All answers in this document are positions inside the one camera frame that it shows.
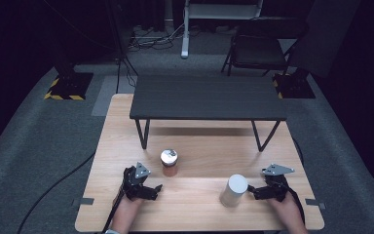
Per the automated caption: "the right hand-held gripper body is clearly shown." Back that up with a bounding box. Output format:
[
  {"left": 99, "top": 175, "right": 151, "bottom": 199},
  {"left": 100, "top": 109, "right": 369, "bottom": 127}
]
[{"left": 261, "top": 163, "right": 296, "bottom": 203}]

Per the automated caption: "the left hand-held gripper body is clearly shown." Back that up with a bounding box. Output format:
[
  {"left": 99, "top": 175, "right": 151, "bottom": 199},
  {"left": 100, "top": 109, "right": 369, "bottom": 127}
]
[{"left": 122, "top": 161, "right": 159, "bottom": 201}]

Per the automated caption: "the white-lidded jar of brown powder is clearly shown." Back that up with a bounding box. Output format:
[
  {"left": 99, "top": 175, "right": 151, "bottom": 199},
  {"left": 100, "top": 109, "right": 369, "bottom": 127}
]
[{"left": 218, "top": 174, "right": 249, "bottom": 209}]

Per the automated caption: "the silver-lidded jar of orange spice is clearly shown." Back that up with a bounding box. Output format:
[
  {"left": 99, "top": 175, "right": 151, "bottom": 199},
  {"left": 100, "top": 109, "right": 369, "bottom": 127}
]
[{"left": 160, "top": 148, "right": 179, "bottom": 178}]

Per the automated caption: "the dark grey shelf with legs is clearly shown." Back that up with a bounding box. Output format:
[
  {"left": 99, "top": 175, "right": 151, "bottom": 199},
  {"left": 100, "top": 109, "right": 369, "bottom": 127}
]
[{"left": 129, "top": 75, "right": 288, "bottom": 153}]

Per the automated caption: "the person's right hand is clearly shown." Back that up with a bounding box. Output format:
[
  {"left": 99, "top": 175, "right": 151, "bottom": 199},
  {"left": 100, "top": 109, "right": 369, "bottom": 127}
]
[{"left": 267, "top": 191, "right": 307, "bottom": 228}]

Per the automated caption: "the person's left hand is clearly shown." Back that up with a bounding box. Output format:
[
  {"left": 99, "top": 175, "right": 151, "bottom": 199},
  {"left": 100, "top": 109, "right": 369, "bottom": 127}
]
[{"left": 111, "top": 194, "right": 144, "bottom": 232}]

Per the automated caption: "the grey tape strip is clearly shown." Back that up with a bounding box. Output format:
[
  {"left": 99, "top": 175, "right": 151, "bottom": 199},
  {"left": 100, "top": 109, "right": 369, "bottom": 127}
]
[
  {"left": 305, "top": 197, "right": 326, "bottom": 210},
  {"left": 72, "top": 196, "right": 95, "bottom": 207}
]

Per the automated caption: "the black base with yellow stripes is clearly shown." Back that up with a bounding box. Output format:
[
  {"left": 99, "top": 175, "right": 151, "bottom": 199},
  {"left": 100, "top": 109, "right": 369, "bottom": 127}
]
[
  {"left": 43, "top": 71, "right": 94, "bottom": 101},
  {"left": 272, "top": 72, "right": 317, "bottom": 100}
]

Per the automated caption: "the black tripod stand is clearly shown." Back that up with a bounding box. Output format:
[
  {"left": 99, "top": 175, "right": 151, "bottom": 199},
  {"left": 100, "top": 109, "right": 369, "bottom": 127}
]
[{"left": 105, "top": 0, "right": 139, "bottom": 96}]

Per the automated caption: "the black folding chair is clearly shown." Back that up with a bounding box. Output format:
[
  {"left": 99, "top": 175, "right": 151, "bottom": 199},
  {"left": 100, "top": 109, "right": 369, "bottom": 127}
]
[{"left": 220, "top": 16, "right": 310, "bottom": 78}]

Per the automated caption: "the grey panel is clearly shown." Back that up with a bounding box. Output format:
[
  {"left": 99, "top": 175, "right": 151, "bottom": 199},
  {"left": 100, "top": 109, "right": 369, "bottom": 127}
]
[{"left": 288, "top": 0, "right": 362, "bottom": 79}]

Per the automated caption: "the white metal stand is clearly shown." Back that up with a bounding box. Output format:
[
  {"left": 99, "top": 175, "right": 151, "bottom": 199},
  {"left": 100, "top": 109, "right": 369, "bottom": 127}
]
[{"left": 180, "top": 0, "right": 264, "bottom": 59}]

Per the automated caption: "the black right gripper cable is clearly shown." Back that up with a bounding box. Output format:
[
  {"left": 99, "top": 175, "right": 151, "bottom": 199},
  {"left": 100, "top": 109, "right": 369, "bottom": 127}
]
[{"left": 283, "top": 183, "right": 307, "bottom": 226}]

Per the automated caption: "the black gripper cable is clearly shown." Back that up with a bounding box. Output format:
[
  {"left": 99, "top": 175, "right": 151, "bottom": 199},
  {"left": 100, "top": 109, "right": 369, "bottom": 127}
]
[
  {"left": 101, "top": 174, "right": 127, "bottom": 234},
  {"left": 283, "top": 183, "right": 307, "bottom": 226}
]

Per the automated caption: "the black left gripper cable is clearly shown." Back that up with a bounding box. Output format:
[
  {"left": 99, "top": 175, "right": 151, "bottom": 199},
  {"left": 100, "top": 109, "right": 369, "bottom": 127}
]
[{"left": 101, "top": 174, "right": 127, "bottom": 234}]

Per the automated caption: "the thin black cable beside table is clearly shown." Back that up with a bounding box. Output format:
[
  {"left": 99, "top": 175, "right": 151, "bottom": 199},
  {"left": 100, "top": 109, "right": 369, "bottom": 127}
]
[{"left": 291, "top": 136, "right": 305, "bottom": 165}]

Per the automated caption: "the black floor cable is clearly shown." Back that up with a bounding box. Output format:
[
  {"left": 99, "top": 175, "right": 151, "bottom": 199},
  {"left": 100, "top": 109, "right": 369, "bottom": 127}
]
[{"left": 16, "top": 150, "right": 97, "bottom": 234}]

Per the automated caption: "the bundle of floor cables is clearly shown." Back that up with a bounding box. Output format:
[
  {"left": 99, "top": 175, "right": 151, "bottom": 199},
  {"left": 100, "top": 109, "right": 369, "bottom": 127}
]
[{"left": 128, "top": 22, "right": 187, "bottom": 52}]

